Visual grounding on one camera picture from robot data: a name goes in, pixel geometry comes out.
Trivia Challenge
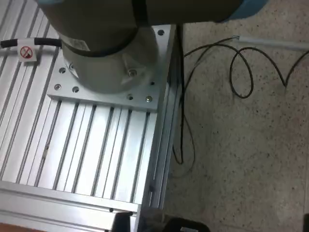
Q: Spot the aluminium base mounting plate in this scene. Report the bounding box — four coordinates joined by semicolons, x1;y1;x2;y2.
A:
47;24;178;114

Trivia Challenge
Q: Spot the aluminium profile robot stand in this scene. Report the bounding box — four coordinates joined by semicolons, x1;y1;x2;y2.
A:
0;0;185;232

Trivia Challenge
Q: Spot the white floor conduit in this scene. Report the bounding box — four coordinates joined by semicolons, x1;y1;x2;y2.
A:
232;35;309;52

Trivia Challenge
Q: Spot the black power cable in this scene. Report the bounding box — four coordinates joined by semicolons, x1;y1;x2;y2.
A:
176;24;186;165

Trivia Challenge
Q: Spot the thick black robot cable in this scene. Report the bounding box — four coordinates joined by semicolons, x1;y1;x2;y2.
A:
0;37;64;50

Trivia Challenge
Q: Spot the white warning tag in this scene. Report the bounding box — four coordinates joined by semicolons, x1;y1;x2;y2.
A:
18;38;37;63

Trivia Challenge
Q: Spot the thin black floor cable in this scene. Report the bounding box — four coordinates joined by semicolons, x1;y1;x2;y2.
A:
171;37;309;178

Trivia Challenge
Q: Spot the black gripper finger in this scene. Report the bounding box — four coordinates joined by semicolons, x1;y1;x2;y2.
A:
112;212;133;232

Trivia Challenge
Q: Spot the black bulky object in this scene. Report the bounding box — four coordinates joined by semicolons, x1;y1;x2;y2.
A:
137;208;213;232

